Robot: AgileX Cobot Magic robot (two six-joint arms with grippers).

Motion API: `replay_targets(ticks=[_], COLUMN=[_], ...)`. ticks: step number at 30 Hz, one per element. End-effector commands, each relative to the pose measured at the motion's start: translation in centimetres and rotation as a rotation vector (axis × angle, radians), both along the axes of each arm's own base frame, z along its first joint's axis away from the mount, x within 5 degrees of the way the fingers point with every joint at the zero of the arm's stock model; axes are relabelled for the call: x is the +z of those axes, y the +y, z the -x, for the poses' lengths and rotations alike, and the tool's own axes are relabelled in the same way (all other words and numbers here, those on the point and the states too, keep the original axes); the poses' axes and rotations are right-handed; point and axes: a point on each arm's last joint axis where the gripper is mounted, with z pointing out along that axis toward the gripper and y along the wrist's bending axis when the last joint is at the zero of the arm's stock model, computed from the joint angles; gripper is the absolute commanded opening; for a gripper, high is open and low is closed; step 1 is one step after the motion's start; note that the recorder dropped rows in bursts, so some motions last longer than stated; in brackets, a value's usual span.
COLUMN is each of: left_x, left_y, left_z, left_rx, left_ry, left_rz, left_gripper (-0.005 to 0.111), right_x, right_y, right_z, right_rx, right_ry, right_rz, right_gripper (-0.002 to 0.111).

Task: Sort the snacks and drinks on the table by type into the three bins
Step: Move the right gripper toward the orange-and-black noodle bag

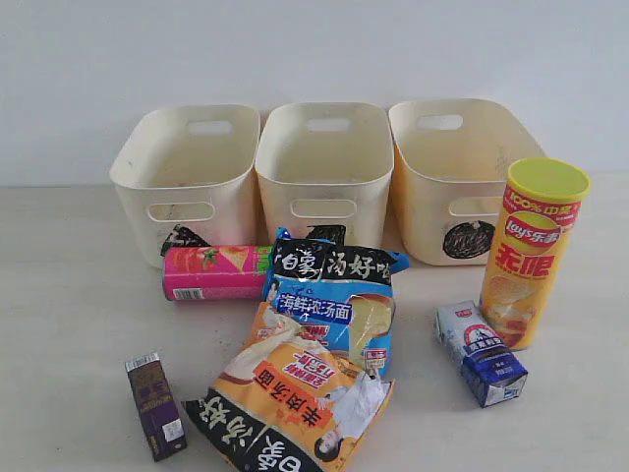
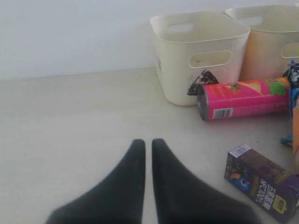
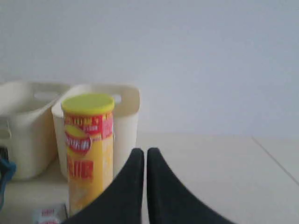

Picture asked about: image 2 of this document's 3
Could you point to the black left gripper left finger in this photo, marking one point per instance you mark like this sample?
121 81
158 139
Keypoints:
117 199

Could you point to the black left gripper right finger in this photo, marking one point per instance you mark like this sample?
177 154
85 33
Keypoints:
182 198

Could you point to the purple drink carton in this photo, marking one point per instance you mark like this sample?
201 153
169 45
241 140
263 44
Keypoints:
270 186

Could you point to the pink Lays chips can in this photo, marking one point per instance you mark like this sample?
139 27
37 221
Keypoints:
243 99

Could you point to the orange instant noodle packet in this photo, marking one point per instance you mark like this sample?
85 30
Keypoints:
295 143

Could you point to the blue instant noodle packet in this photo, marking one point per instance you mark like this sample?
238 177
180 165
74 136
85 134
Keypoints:
292 75

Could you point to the cream left plastic bin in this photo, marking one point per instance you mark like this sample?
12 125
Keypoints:
190 46

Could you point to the cream plastic bin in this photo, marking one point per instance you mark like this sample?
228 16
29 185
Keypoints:
273 41
190 46

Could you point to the cream middle plastic bin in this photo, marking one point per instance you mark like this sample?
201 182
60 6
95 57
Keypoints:
273 41

